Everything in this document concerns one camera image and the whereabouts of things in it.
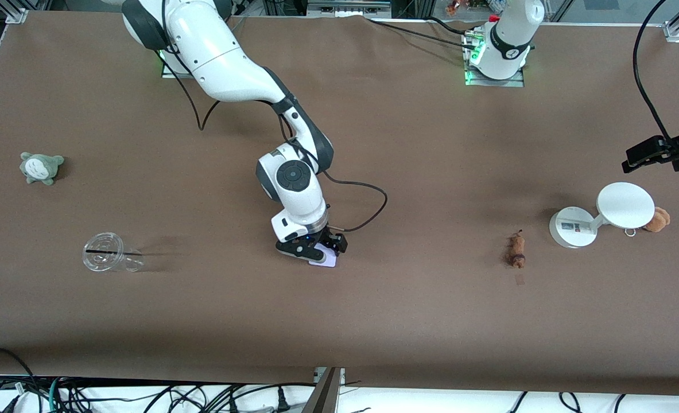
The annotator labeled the brown lion statue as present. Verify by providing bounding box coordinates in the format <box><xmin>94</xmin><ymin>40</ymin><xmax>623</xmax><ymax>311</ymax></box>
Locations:
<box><xmin>507</xmin><ymin>229</ymin><xmax>527</xmax><ymax>269</ymax></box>

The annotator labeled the white round desk lamp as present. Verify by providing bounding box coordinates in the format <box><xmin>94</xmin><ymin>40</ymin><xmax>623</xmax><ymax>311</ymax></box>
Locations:
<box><xmin>549</xmin><ymin>182</ymin><xmax>655</xmax><ymax>248</ymax></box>

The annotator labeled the clear plastic cup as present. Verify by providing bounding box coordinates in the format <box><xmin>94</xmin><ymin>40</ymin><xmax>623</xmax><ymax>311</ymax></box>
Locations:
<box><xmin>83</xmin><ymin>232</ymin><xmax>145</xmax><ymax>273</ymax></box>

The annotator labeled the grey totoro plush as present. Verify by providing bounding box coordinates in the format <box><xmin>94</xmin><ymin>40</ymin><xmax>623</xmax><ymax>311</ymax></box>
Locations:
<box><xmin>20</xmin><ymin>151</ymin><xmax>65</xmax><ymax>186</ymax></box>

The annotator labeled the brown bear plush keychain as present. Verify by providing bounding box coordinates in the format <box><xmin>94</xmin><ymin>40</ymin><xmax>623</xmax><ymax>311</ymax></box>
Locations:
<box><xmin>625</xmin><ymin>208</ymin><xmax>671</xmax><ymax>237</ymax></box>

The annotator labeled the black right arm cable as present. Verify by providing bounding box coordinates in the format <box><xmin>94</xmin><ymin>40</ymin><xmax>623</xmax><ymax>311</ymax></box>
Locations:
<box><xmin>161</xmin><ymin>34</ymin><xmax>389</xmax><ymax>233</ymax></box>

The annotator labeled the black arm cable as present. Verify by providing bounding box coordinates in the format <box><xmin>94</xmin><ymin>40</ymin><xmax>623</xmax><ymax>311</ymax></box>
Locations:
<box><xmin>161</xmin><ymin>34</ymin><xmax>389</xmax><ymax>233</ymax></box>
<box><xmin>632</xmin><ymin>0</ymin><xmax>674</xmax><ymax>151</ymax></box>

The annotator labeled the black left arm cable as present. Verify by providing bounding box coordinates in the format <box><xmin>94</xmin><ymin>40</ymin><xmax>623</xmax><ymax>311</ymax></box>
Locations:
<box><xmin>632</xmin><ymin>0</ymin><xmax>674</xmax><ymax>151</ymax></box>

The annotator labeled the grey aluminium post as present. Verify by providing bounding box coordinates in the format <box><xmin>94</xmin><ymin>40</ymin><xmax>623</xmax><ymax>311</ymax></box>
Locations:
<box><xmin>302</xmin><ymin>367</ymin><xmax>346</xmax><ymax>413</ymax></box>

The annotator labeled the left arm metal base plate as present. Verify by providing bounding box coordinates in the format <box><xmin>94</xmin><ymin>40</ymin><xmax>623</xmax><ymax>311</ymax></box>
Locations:
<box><xmin>464</xmin><ymin>33</ymin><xmax>525</xmax><ymax>88</ymax></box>

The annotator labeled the long black table cable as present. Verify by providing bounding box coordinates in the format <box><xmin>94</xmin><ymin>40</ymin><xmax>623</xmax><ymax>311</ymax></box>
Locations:
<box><xmin>365</xmin><ymin>17</ymin><xmax>480</xmax><ymax>50</ymax></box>

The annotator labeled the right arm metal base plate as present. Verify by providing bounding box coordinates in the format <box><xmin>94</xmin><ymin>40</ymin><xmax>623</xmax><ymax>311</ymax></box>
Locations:
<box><xmin>161</xmin><ymin>50</ymin><xmax>202</xmax><ymax>79</ymax></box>

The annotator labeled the short black table cable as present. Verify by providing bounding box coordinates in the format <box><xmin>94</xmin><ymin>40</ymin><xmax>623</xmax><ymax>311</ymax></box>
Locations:
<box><xmin>428</xmin><ymin>16</ymin><xmax>471</xmax><ymax>37</ymax></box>

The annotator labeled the black looped floor cable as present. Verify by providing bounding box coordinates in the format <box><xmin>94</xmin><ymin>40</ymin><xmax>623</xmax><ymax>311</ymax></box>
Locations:
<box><xmin>0</xmin><ymin>346</ymin><xmax>42</xmax><ymax>413</ymax></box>

